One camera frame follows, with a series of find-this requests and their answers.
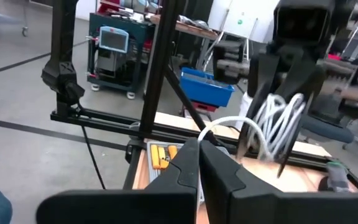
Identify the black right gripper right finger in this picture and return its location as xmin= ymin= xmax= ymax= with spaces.
xmin=199 ymin=140 xmax=358 ymax=224

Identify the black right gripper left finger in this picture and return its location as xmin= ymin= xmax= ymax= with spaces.
xmin=35 ymin=138 xmax=200 ymax=224

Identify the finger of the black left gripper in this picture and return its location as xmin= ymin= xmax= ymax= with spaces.
xmin=277 ymin=58 xmax=328 ymax=101
xmin=247 ymin=54 xmax=282 ymax=100

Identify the black cable spool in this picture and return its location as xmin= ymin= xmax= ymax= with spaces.
xmin=236 ymin=82 xmax=315 ymax=179

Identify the white cord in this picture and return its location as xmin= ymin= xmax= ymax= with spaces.
xmin=196 ymin=92 xmax=307 ymax=203

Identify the grey tool case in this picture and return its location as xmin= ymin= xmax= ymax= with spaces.
xmin=146 ymin=140 xmax=229 ymax=184

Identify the blue plastic tote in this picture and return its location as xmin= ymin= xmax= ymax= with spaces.
xmin=180 ymin=67 xmax=236 ymax=108

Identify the red low cart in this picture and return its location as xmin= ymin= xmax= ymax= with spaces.
xmin=182 ymin=102 xmax=219 ymax=114

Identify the white board on stand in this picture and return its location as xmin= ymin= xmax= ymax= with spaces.
xmin=202 ymin=0 xmax=281 ymax=72

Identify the wooden workbench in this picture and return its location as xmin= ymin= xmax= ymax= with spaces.
xmin=149 ymin=14 xmax=220 ymax=41

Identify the black grey work glove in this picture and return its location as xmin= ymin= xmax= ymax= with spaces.
xmin=318 ymin=161 xmax=352 ymax=192

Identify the teal cabinet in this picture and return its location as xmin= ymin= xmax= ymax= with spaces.
xmin=87 ymin=12 xmax=155 ymax=100

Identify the light blue framed screen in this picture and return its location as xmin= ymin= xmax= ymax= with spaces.
xmin=99 ymin=26 xmax=130 ymax=54

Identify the orange handled utility knife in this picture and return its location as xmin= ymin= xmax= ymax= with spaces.
xmin=150 ymin=144 xmax=162 ymax=170

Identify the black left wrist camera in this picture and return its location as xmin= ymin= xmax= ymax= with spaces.
xmin=272 ymin=0 xmax=337 ymax=47

